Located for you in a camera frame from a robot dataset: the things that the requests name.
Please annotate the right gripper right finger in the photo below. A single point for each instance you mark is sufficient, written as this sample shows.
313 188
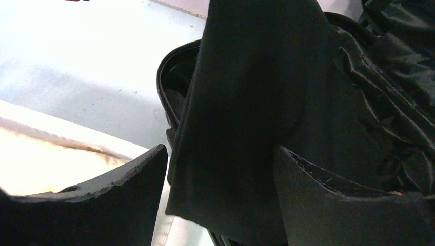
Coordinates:
321 208

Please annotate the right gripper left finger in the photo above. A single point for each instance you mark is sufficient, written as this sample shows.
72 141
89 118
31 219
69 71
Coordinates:
116 208

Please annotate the white perforated plastic basket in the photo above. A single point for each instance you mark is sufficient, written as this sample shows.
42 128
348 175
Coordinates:
168 230

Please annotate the beige cloth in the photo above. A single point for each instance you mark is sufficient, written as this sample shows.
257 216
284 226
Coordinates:
50 159

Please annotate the black garment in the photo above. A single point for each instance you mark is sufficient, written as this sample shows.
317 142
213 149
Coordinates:
244 119

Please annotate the black ribbed hard-shell suitcase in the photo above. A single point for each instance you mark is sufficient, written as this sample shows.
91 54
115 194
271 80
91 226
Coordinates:
176 74

